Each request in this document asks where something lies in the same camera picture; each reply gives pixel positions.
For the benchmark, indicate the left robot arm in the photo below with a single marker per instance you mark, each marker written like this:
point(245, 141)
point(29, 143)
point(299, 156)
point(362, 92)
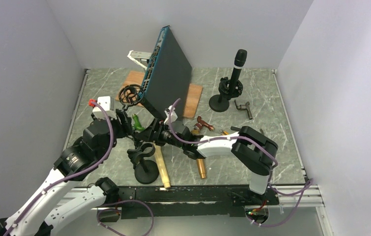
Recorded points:
point(41, 215)

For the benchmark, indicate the dark gold microphone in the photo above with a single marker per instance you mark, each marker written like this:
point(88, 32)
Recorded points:
point(200, 162)

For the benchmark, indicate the green plastic tap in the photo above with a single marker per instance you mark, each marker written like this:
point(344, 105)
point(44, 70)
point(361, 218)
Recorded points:
point(137, 126)

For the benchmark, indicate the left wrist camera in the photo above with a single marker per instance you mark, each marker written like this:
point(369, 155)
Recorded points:
point(107, 103)

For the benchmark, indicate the blue network switch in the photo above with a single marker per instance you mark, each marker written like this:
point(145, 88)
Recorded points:
point(167, 77)

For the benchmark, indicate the black microphone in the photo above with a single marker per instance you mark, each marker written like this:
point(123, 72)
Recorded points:
point(239, 62)

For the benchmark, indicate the black handled hammer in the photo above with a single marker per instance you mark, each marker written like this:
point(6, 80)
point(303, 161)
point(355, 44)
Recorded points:
point(235, 128)

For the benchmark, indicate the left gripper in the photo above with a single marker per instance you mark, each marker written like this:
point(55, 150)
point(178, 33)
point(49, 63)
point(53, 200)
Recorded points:
point(126, 128)

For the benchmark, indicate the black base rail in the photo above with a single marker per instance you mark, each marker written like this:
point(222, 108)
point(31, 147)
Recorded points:
point(192, 200)

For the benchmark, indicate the black round-base mic stand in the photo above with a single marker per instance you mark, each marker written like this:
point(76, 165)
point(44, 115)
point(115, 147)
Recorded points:
point(145, 170)

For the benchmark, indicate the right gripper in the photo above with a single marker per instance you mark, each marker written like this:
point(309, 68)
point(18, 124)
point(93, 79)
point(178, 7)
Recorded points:
point(149, 134)

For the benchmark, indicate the red brown tap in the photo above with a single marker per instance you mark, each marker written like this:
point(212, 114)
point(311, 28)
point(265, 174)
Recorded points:
point(201, 123)

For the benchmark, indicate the black tripod shock-mount stand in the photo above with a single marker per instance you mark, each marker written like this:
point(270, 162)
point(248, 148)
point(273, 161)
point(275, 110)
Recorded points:
point(130, 96)

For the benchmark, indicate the white bracket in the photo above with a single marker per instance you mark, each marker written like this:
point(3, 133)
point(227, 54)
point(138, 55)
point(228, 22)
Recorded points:
point(139, 58)

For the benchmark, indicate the light gold microphone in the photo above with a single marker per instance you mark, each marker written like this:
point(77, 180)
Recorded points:
point(162, 167)

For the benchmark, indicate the wooden board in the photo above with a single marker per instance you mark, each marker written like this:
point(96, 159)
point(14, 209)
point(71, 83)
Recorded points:
point(192, 100)

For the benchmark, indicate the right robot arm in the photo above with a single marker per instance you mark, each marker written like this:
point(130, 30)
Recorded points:
point(253, 149)

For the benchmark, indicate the dark metal tap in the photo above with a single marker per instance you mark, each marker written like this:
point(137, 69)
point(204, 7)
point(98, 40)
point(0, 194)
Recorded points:
point(244, 107)

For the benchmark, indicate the black round-base stand rear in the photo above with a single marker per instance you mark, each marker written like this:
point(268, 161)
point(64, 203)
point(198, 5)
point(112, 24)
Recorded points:
point(228, 89)

